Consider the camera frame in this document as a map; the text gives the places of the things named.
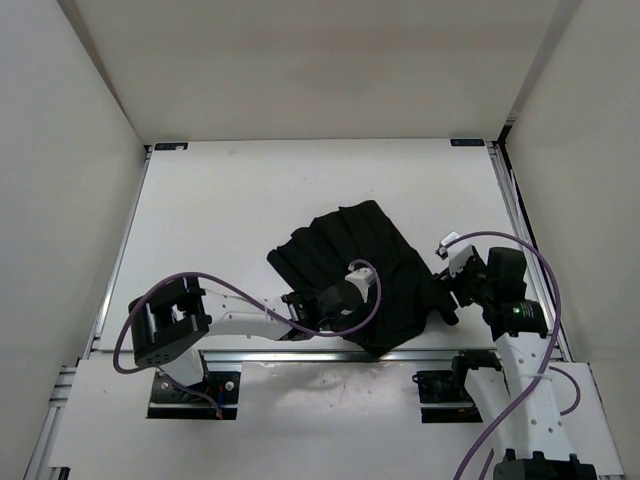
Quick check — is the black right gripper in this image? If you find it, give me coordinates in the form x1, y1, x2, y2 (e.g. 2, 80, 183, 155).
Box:
428, 249, 494, 312

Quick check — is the black skirt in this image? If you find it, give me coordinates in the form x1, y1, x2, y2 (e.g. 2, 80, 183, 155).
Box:
267, 200, 459, 357

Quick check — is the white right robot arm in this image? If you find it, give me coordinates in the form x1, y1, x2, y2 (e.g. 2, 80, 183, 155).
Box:
437, 240, 597, 479

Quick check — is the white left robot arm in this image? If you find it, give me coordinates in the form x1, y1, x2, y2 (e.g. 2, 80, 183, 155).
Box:
125, 268, 377, 400

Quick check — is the white front cover panel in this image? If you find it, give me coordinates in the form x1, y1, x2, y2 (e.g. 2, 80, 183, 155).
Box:
24, 360, 626, 479

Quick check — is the blue right corner label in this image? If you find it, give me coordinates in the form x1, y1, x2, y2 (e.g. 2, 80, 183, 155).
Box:
450, 138, 485, 148

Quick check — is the blue corner label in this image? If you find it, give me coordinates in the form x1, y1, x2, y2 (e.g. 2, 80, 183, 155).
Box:
154, 142, 189, 151
450, 138, 485, 148

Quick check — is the blue left corner label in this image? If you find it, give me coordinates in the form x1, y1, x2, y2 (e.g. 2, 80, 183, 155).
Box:
154, 142, 189, 151

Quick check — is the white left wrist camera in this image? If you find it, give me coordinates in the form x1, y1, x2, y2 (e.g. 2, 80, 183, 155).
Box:
344, 259, 379, 303

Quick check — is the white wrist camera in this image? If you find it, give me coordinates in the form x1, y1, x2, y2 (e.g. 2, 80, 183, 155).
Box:
344, 259, 379, 303
435, 231, 475, 278

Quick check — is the aluminium right side rail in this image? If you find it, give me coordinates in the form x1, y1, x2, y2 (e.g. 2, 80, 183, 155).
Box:
492, 119, 574, 362

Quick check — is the aluminium rail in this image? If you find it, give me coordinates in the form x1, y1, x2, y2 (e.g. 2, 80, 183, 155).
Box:
199, 350, 566, 364
492, 119, 574, 362

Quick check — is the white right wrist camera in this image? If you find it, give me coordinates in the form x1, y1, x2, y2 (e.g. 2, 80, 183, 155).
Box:
435, 231, 475, 278

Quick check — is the aluminium front rail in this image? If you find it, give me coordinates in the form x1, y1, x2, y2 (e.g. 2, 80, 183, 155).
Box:
199, 350, 566, 364

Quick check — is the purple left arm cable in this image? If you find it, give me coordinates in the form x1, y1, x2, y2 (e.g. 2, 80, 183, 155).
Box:
113, 258, 384, 374

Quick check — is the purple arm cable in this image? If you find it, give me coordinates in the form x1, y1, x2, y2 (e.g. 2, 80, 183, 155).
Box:
113, 258, 384, 374
439, 230, 586, 480

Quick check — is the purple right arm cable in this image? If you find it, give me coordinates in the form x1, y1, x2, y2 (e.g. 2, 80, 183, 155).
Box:
439, 230, 586, 480

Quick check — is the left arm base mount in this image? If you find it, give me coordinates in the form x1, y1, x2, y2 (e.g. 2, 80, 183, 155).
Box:
147, 366, 241, 421

